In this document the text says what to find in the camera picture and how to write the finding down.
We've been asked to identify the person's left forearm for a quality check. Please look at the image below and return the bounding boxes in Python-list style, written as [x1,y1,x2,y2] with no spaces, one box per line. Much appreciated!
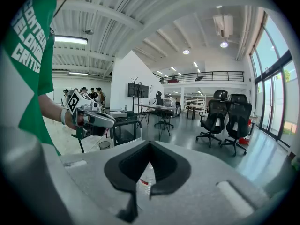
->
[37,94,64,123]

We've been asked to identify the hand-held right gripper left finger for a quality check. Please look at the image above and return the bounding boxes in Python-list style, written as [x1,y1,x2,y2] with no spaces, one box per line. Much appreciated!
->
[104,140,151,192]

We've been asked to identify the black camera cable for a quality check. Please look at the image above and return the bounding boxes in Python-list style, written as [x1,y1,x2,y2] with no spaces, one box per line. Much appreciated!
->
[53,0,70,19]

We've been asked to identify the person's left hand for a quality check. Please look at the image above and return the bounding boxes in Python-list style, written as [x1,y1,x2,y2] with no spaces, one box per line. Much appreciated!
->
[65,111,85,130]

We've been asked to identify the glass entrance doors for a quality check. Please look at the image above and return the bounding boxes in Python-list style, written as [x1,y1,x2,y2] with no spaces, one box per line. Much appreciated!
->
[249,15,299,148]

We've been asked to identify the wooden table black legs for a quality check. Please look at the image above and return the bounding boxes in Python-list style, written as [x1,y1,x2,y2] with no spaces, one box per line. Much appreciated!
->
[185,104,210,120]

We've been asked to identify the white ceiling air conditioner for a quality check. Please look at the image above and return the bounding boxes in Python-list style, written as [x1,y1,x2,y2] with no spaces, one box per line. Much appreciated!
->
[212,14,234,38]

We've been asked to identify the black mesh waste bin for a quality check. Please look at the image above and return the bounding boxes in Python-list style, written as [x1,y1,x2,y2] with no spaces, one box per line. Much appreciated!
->
[98,141,112,151]

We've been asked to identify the black mezzanine railing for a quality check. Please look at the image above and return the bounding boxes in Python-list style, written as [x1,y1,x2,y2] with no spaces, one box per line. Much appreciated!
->
[152,71,245,84]

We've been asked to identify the black mesh office chair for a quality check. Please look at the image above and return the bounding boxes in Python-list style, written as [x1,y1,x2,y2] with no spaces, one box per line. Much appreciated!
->
[220,93,255,157]
[196,90,229,149]

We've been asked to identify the white wristband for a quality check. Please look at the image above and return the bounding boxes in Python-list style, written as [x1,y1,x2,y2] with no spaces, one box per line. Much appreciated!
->
[60,108,69,126]

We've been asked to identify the black monitor on stand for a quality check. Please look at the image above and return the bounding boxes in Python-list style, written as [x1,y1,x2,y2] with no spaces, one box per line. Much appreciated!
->
[127,82,150,113]

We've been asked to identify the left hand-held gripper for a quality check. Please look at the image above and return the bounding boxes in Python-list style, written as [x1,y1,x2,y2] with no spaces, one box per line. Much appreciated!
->
[67,90,117,141]

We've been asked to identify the wooden desk black legs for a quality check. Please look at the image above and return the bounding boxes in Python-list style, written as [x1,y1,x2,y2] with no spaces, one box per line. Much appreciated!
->
[135,104,178,142]

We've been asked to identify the white shelving unit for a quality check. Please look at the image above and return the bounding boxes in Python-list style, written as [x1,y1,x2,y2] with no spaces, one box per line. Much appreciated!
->
[184,97,207,113]

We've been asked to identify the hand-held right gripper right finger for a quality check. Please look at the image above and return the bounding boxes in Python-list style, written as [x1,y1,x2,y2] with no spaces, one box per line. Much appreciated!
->
[149,140,192,200]

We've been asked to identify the person in green shirt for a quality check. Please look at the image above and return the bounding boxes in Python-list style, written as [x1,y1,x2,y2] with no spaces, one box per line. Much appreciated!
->
[2,0,62,156]

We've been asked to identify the black coat rack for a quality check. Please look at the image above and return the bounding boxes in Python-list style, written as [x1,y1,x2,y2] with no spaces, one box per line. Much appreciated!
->
[130,76,145,108]

